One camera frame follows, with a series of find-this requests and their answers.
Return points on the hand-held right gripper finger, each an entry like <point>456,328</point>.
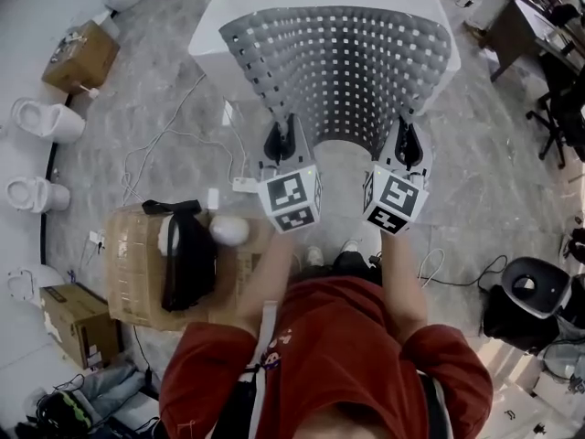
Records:
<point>415,146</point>
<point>388,142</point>

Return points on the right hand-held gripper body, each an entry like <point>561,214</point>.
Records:
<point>393,197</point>

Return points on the person's black trousers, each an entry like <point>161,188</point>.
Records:
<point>354,265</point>

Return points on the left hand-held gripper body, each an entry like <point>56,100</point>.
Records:
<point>292,195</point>

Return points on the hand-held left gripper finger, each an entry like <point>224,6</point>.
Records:
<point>301,140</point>
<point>273,141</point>

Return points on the grey perforated bath mat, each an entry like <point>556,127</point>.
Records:
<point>338,71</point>

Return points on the person's white shoe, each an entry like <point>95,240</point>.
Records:
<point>315,255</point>
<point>349,246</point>

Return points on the open brown cardboard box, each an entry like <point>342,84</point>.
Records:
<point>82,57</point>

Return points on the white bathtub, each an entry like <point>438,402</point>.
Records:
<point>237,21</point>

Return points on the brown wooden desk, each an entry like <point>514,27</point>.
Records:
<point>516,30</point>

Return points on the black office chair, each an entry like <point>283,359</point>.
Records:
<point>560,112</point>

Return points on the black and green bag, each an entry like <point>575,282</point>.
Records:
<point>66,412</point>

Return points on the person's right forearm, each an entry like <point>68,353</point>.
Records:
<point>402,286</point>

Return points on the person's red shirt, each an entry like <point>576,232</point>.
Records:
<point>329,364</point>

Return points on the white round object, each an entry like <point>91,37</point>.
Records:
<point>229,229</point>

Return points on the person's left white shoe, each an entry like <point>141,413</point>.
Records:
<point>315,255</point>

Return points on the small brown cardboard box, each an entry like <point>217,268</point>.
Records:
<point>75,323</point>

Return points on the large taped cardboard box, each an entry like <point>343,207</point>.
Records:
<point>137,263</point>

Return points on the white power strip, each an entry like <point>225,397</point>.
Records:
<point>246,185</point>

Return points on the grey cloth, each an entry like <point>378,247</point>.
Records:
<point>116,382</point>

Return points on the person's left forearm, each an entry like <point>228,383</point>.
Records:
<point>267,286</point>

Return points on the person's right white shoe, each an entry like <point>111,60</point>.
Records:
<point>349,246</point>

